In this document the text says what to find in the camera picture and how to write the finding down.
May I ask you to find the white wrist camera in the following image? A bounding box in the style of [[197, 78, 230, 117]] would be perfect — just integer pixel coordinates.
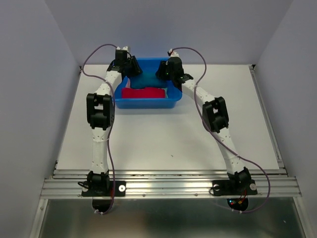
[[116, 46, 131, 52], [167, 49, 179, 58]]

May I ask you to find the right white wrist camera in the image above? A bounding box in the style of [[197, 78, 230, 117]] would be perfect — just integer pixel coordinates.
[[167, 49, 179, 58]]

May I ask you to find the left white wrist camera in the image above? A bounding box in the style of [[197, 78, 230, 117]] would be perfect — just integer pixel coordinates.
[[116, 46, 131, 52]]

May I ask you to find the red folded t shirt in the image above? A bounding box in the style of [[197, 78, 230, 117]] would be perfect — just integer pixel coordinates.
[[121, 87, 166, 99]]

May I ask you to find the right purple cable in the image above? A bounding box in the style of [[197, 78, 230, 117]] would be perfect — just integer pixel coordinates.
[[167, 46, 271, 214]]

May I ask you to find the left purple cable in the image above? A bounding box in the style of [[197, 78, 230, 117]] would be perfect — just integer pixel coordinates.
[[82, 44, 124, 216]]

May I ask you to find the teal t shirt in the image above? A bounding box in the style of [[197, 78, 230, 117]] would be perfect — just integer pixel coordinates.
[[129, 73, 167, 89]]

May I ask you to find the aluminium rail frame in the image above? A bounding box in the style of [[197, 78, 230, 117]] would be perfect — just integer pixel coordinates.
[[40, 65, 305, 238]]

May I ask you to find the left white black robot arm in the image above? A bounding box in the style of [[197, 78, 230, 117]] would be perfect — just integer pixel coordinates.
[[79, 46, 142, 197]]

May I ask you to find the purple cable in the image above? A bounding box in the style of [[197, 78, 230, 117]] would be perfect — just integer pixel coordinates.
[[167, 46, 271, 214], [82, 44, 124, 216]]

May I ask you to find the pink folded t shirt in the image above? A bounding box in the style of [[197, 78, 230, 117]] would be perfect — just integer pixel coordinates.
[[125, 78, 131, 88]]

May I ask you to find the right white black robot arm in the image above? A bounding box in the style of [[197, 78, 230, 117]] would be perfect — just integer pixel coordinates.
[[156, 57, 258, 196]]

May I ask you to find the blue plastic bin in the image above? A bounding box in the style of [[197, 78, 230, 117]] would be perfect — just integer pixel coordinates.
[[114, 58, 182, 109]]

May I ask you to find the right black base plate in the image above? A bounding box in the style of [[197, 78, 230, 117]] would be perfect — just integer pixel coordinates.
[[210, 179, 258, 196]]

